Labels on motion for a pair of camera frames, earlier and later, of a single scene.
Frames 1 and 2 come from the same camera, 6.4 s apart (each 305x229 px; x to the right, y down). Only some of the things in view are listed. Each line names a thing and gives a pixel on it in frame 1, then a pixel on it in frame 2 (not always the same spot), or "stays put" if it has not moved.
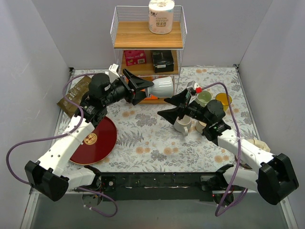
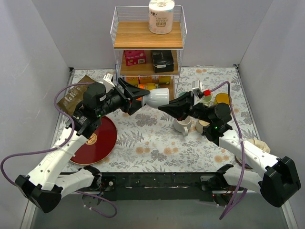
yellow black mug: [223, 98] stays put
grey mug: [162, 88] -> [156, 98]
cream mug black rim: [200, 126] stays put
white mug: [182, 126] stays put
